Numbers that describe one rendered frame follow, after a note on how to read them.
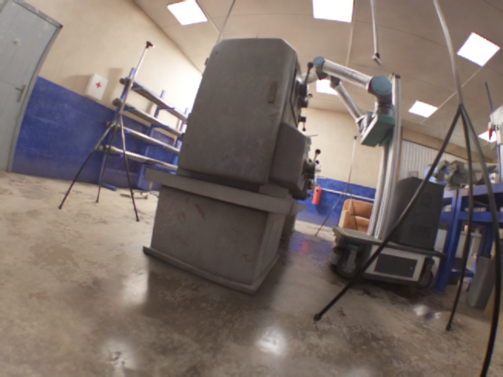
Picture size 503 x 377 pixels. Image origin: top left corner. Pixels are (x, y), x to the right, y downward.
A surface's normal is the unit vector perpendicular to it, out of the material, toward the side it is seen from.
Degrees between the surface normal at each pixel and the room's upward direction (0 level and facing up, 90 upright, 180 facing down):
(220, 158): 90
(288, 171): 90
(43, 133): 90
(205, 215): 90
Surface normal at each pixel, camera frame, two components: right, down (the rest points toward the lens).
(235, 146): -0.27, -0.08
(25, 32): 0.94, 0.21
